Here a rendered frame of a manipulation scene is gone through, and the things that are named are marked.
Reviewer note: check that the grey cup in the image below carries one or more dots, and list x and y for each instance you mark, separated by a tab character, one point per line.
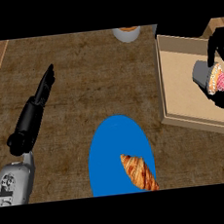
127	34

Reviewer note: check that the blue plate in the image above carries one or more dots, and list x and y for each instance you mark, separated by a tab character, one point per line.
111	150

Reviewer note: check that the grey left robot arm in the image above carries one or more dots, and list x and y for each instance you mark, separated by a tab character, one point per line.
12	184

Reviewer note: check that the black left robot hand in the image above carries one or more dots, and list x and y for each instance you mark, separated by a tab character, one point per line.
29	121

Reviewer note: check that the cardboard box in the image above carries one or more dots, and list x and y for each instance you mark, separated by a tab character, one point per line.
186	86

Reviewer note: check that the brown croissant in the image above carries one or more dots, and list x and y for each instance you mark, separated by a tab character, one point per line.
139	173

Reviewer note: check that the pink frosted cupcake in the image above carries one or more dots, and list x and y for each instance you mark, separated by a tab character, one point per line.
213	77

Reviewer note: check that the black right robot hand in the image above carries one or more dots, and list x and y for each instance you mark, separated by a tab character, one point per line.
219	45

